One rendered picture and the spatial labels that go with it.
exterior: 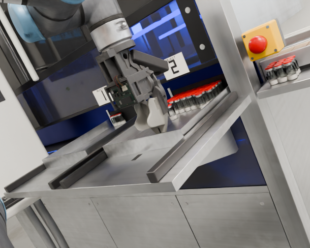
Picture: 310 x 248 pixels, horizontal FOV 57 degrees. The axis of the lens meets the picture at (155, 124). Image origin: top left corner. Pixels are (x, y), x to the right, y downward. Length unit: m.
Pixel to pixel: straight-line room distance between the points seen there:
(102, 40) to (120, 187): 0.28
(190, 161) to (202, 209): 0.58
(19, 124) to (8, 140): 0.09
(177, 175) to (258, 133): 0.40
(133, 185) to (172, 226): 0.72
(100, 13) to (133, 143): 0.30
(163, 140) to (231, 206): 0.46
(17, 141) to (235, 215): 0.94
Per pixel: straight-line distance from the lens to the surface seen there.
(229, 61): 0.77
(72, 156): 0.89
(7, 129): 1.37
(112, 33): 0.56
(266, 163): 0.86
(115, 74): 0.57
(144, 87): 0.57
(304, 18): 4.29
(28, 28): 0.53
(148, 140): 0.64
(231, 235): 1.09
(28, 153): 1.38
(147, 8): 0.86
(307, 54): 0.84
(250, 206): 0.97
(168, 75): 0.86
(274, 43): 0.72
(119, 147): 0.71
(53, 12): 0.47
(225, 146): 0.79
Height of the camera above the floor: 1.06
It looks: 12 degrees down
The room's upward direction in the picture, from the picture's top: 25 degrees counter-clockwise
